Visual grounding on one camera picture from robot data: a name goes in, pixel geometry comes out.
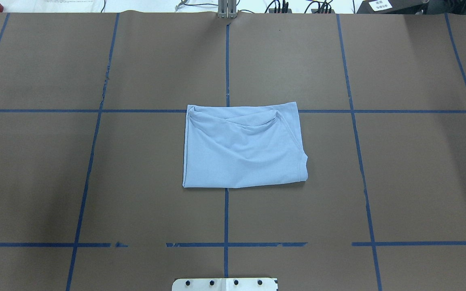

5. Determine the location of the light blue t-shirt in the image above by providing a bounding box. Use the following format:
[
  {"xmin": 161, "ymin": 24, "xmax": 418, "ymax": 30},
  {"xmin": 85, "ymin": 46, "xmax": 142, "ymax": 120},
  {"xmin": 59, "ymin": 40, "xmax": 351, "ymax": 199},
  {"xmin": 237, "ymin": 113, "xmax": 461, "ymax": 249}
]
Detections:
[{"xmin": 182, "ymin": 102, "xmax": 308, "ymax": 188}]

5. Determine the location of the aluminium frame post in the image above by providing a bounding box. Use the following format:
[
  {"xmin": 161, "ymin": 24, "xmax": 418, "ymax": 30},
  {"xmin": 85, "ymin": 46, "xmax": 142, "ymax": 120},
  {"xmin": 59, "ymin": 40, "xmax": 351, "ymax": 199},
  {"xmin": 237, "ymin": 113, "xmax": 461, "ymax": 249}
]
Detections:
[{"xmin": 218, "ymin": 0, "xmax": 239, "ymax": 19}]

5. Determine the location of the black power adapter box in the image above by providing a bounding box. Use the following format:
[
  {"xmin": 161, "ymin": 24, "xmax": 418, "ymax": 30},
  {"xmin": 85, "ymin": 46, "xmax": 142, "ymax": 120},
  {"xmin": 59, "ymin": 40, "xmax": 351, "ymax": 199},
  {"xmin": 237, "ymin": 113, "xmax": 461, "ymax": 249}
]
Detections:
[{"xmin": 356, "ymin": 0, "xmax": 429, "ymax": 15}]

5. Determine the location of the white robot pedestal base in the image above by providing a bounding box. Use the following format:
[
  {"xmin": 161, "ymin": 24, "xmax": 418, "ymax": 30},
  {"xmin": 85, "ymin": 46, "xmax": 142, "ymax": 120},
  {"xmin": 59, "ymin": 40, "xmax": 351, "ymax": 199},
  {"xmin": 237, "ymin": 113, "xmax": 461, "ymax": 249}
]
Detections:
[{"xmin": 172, "ymin": 278, "xmax": 279, "ymax": 291}]

